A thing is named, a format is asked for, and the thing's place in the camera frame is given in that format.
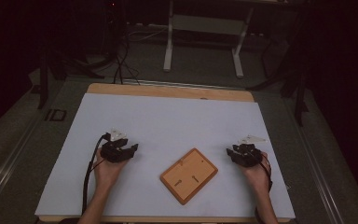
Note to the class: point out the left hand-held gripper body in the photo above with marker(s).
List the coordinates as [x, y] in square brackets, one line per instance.
[113, 152]

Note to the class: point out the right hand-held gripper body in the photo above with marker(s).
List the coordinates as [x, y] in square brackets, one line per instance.
[248, 155]

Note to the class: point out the wooden picture frame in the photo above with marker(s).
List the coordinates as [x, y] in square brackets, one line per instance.
[189, 176]

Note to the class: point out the person's right hand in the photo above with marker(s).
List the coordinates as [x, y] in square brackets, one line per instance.
[256, 175]

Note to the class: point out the person's left hand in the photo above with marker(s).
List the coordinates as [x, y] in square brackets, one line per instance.
[107, 174]

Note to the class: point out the white table sheet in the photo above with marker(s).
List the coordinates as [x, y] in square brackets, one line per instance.
[167, 124]

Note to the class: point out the black metal stand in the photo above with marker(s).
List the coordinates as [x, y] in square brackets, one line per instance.
[292, 77]
[59, 68]

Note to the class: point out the black rectangular floor bracket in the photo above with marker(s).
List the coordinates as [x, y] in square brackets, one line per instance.
[56, 115]

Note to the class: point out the silver metal rail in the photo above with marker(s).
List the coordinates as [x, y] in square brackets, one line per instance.
[183, 84]

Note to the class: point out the white metal desk frame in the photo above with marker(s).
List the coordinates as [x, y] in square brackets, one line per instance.
[205, 25]

